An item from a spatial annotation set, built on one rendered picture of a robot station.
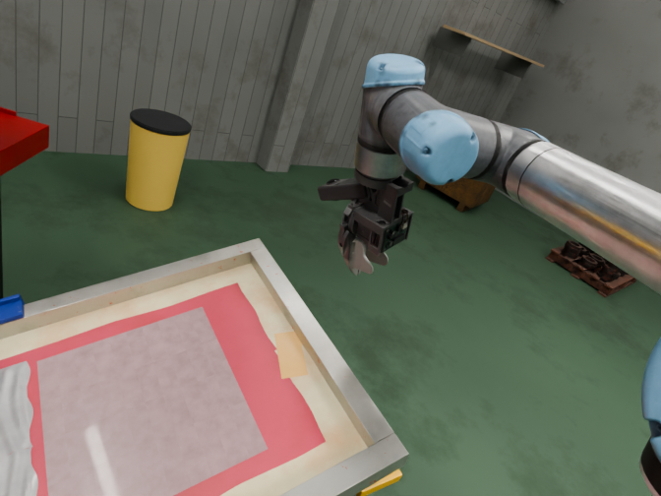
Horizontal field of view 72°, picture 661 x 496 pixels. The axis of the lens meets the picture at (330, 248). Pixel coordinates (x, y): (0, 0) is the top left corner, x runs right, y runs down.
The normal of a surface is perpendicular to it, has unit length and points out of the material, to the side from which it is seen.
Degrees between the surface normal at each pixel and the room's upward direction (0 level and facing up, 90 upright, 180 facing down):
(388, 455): 18
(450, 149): 93
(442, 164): 93
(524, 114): 90
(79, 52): 90
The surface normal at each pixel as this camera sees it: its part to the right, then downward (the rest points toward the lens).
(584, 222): -0.94, 0.22
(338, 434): 0.05, -0.77
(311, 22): 0.57, 0.57
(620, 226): -0.86, -0.15
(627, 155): -0.76, 0.07
